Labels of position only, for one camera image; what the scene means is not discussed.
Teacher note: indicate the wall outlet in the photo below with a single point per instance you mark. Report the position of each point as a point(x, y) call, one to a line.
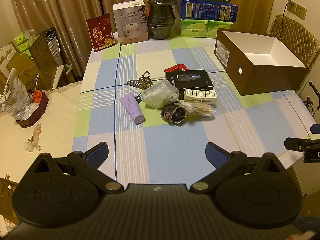
point(296, 8)

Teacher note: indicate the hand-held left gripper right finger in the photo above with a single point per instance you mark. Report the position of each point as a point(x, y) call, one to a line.
point(217, 155)

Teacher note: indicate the white carved chair back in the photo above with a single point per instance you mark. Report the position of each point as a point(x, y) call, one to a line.
point(6, 52)

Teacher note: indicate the small orange figurine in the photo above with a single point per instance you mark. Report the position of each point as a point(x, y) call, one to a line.
point(37, 97)

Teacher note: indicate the small green tissue packs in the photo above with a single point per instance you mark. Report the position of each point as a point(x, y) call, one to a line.
point(21, 42)

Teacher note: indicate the cream cloth side table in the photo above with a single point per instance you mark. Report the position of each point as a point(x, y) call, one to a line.
point(55, 120)

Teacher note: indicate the white chair frame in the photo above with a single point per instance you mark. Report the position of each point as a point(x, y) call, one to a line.
point(60, 76)

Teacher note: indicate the small white cap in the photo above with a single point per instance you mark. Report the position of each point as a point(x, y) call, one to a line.
point(28, 146)

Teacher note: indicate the dark wooden tray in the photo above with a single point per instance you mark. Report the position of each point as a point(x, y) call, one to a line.
point(32, 112)

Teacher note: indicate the metal spoon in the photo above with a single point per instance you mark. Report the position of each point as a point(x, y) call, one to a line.
point(37, 82)

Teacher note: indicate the silver foil bag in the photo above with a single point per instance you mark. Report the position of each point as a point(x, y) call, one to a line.
point(12, 95)

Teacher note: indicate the brown cardboard carton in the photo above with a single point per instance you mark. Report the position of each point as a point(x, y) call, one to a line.
point(37, 55)

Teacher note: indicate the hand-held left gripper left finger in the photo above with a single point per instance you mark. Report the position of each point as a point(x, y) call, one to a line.
point(96, 155)

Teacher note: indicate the stack of white bowls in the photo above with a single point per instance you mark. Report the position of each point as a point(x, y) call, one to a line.
point(53, 47)

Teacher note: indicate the checkered cloth desktop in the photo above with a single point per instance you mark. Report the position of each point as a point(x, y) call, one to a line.
point(162, 142)

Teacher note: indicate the white humidifier box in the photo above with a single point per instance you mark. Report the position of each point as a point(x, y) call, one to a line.
point(130, 22)

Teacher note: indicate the red snack packet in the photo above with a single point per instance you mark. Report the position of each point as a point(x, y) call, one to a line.
point(176, 68)

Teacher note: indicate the black shaver box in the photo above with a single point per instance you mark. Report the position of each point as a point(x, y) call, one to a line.
point(190, 78)

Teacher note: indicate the white ribbed plastic case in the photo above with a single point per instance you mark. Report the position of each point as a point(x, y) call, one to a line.
point(200, 96)

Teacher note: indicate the beige curtain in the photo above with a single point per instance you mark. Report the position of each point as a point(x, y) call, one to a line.
point(62, 10)

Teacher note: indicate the clear plastic bag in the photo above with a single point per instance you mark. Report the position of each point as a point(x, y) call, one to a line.
point(160, 93)

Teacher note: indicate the dark plastic bag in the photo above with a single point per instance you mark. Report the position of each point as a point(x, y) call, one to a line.
point(161, 12)

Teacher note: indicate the quilted beige chair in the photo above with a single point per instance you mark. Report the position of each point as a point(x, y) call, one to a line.
point(295, 35)

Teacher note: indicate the purple cream tube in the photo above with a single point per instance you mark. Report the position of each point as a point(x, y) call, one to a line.
point(131, 106)

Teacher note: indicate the dark green tube white cap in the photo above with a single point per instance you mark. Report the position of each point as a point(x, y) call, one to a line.
point(138, 97)

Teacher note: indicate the blue carton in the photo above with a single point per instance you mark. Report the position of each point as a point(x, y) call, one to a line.
point(208, 11)

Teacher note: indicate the brown cardboard box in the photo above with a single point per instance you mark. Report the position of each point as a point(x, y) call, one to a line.
point(270, 80)

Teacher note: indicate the bag of cotton swabs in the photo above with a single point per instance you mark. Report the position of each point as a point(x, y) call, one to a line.
point(200, 110)

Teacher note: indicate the black metal frame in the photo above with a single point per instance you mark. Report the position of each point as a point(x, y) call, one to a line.
point(310, 97)

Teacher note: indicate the green flat box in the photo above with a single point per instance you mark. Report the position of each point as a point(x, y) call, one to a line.
point(195, 28)

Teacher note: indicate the red gift box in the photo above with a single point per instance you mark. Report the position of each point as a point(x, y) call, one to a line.
point(101, 32)

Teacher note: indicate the brown hair claw clip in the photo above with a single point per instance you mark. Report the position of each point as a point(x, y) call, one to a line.
point(142, 81)

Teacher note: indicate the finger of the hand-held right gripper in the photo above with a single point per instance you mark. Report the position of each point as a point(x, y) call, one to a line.
point(293, 144)
point(315, 129)

